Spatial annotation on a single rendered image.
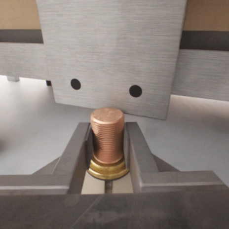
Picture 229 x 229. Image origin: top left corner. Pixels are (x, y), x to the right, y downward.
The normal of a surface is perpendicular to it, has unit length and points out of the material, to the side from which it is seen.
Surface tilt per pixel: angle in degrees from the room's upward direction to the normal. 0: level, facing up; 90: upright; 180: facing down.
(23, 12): 90
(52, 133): 180
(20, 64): 90
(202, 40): 90
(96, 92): 90
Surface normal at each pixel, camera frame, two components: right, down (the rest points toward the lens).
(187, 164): 0.00, -0.87
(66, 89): -0.32, 0.47
